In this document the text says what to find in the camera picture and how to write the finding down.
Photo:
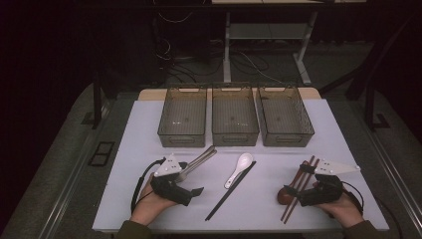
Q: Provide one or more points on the black metal stand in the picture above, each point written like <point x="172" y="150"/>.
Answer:
<point x="97" y="99"/>
<point x="369" y="106"/>

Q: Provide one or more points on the white metal desk frame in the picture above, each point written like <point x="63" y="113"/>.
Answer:
<point x="227" y="49"/>

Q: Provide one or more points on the person's left hand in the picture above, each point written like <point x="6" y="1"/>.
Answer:
<point x="149" y="205"/>

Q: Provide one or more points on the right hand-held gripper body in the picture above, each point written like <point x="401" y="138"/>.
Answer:
<point x="326" y="191"/>

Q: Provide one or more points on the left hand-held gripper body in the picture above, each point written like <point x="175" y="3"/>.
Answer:
<point x="169" y="166"/>

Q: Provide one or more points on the black floor socket frame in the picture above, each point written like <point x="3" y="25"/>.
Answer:
<point x="101" y="153"/>

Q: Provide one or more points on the brown wooden chopstick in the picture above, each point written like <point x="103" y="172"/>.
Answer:
<point x="290" y="212"/>
<point x="285" y="212"/>

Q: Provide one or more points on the transparent grey plastic basket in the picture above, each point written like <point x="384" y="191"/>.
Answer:
<point x="235" y="116"/>
<point x="182" y="116"/>
<point x="285" y="116"/>

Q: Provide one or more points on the slanted black stand legs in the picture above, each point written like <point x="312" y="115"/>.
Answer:
<point x="378" y="56"/>

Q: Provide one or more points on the metal floor rail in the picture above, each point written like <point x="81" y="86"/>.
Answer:
<point x="66" y="189"/>
<point x="396" y="172"/>

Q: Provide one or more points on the white ceramic spoon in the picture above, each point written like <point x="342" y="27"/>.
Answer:
<point x="245" y="160"/>

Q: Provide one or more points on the metal fork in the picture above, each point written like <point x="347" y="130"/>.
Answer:
<point x="202" y="156"/>
<point x="199" y="166"/>

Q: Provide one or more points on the person's right hand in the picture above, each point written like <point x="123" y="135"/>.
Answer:
<point x="346" y="210"/>

